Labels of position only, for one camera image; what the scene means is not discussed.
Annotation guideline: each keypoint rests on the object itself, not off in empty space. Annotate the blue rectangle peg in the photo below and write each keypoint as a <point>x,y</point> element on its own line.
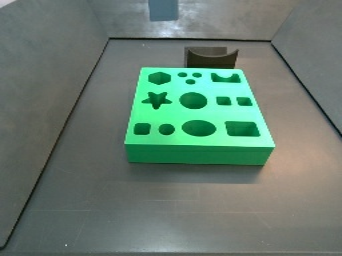
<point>163,10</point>

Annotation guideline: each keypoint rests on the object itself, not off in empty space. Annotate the green shape sorter block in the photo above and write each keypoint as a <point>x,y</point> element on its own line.
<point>195,116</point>

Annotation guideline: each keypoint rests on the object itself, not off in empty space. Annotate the black curved holder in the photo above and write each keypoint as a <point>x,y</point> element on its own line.
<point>210,57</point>

